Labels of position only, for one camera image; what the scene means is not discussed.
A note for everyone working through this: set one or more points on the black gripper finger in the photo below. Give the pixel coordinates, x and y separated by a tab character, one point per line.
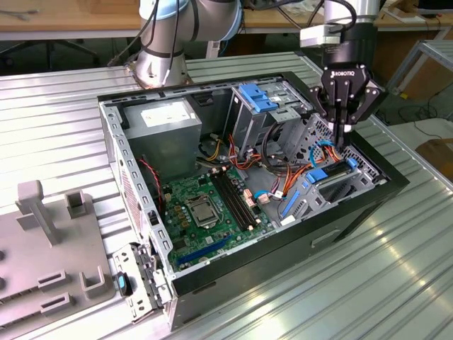
371	99
335	106

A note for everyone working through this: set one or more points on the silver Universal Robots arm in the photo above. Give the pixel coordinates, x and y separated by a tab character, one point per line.
212	21

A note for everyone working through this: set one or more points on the grey metal disk bay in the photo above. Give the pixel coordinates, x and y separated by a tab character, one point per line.
308	198

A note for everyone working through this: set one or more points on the large brown cardboard box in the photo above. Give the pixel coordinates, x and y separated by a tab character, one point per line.
431	76

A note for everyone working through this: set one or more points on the blue plastic drive latch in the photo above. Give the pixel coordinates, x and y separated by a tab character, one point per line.
262	103

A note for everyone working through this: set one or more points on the wooden desk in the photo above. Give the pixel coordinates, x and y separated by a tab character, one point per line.
70	21
276	22

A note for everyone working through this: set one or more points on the grey optical drive cage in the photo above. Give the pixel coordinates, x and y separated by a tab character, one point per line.
247	124

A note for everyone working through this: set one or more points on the black RAM slot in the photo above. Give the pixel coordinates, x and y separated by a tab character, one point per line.
239	196
230	200

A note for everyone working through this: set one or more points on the white upright box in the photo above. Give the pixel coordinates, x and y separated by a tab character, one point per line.
212	49

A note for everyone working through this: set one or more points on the black open PC case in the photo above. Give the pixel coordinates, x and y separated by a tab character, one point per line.
283	262

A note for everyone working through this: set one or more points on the CPU socket with silver CPU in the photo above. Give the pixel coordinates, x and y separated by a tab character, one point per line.
201	213

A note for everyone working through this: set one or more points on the grey power supply unit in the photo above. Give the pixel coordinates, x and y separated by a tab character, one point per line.
166	148

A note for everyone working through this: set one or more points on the green motherboard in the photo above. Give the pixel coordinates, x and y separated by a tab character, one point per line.
198	241

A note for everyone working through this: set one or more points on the blue expansion slot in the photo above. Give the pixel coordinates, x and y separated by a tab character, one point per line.
205	250

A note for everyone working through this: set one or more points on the black case fan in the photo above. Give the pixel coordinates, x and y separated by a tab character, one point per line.
154	184

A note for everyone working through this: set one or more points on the blue black latch clip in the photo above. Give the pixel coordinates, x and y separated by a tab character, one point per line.
122	283

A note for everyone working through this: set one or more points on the grey parts rack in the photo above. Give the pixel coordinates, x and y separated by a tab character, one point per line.
35	255

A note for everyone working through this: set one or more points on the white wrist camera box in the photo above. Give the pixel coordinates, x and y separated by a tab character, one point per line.
315	35

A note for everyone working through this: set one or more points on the aluminium profile frame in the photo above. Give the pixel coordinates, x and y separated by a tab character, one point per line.
439	46

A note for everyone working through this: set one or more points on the grey slot cover bracket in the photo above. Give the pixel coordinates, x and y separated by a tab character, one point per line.
122	256

